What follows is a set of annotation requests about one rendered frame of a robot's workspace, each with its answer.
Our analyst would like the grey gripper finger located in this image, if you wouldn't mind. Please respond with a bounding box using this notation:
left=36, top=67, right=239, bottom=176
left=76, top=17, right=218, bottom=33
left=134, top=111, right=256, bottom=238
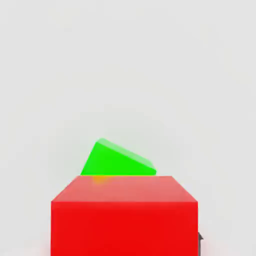
left=197, top=231, right=205, bottom=256

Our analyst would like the small green cube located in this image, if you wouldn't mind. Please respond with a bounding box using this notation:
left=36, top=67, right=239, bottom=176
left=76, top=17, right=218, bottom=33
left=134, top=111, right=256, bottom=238
left=80, top=137, right=157, bottom=177

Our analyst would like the small red cube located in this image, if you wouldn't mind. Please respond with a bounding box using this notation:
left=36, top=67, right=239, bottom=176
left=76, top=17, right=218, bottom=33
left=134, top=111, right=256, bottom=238
left=50, top=175, right=199, bottom=256

